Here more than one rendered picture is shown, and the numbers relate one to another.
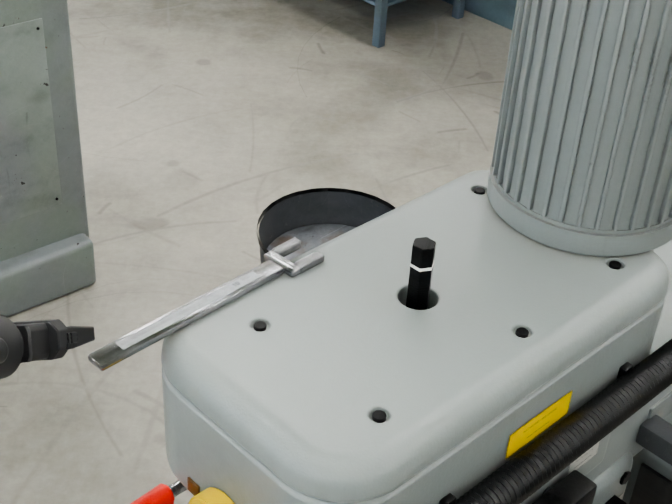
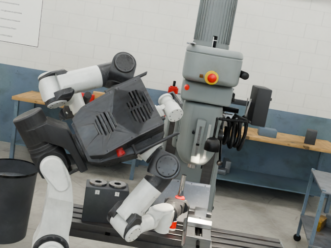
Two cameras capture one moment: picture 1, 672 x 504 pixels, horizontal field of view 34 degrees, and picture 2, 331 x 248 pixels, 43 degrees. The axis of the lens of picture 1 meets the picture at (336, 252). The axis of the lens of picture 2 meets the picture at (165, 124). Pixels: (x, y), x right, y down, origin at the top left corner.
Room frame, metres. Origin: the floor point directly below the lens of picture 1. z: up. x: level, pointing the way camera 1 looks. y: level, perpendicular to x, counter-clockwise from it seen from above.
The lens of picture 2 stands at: (-0.60, 1.48, 1.86)
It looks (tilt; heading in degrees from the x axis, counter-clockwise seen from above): 10 degrees down; 316
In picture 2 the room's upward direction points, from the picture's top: 9 degrees clockwise
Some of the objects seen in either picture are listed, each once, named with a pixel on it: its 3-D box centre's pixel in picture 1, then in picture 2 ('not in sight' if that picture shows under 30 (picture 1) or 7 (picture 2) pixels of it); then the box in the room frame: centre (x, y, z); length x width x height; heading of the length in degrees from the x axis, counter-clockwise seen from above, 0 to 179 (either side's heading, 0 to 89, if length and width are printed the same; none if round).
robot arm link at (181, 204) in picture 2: not in sight; (173, 208); (0.67, 0.13, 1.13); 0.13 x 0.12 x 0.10; 30
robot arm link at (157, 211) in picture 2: not in sight; (159, 216); (0.60, 0.28, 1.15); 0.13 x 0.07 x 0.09; 97
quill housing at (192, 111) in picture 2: not in sight; (198, 131); (0.79, -0.08, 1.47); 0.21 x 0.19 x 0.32; 45
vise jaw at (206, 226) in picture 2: not in sight; (199, 221); (0.69, -0.10, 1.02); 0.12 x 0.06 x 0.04; 43
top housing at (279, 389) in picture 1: (420, 357); (210, 64); (0.80, -0.09, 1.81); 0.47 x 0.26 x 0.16; 135
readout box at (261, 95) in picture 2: not in sight; (259, 105); (0.76, -0.53, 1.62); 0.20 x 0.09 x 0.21; 135
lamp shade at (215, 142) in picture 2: not in sight; (212, 143); (0.60, 0.02, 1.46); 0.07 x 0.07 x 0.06
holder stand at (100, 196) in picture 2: not in sight; (105, 200); (1.06, 0.23, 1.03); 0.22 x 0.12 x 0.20; 56
